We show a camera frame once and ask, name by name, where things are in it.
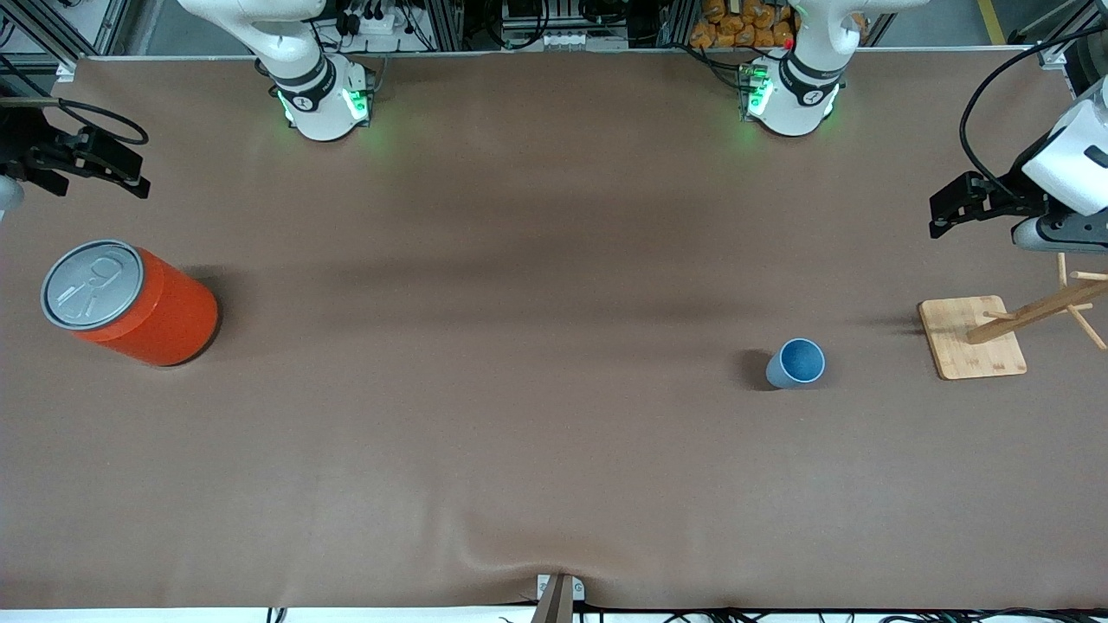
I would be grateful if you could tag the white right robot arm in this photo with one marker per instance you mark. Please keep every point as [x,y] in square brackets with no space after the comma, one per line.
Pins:
[316,95]

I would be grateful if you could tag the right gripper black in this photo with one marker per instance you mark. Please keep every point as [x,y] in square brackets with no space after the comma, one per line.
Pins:
[26,145]

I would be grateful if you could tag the white terminal strip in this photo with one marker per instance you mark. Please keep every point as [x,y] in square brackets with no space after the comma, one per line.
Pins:
[545,40]

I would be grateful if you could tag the brown table cover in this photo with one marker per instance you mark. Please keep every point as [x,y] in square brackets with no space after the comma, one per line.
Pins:
[554,433]

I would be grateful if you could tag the orange can with grey lid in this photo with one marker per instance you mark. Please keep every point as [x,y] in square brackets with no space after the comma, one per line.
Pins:
[147,316]

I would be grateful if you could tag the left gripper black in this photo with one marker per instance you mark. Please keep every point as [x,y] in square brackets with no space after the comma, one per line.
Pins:
[1014,197]

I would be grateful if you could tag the light blue cup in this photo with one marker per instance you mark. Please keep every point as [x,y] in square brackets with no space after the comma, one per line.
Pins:
[796,363]

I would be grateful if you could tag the bag of orange objects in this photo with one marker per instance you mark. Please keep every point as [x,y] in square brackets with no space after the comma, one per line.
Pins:
[736,26]

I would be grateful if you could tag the wooden cup rack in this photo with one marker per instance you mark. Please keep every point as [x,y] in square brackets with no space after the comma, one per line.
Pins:
[974,346]

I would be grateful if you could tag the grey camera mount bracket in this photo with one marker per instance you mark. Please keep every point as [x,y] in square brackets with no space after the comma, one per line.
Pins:
[561,601]

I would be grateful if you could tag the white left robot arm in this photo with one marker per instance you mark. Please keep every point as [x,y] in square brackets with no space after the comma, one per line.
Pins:
[801,95]

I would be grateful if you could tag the aluminium frame profile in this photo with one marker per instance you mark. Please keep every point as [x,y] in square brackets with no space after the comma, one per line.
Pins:
[78,26]
[1052,35]

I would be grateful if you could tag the white power strip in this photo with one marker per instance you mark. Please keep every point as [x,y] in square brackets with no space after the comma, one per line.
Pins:
[376,22]

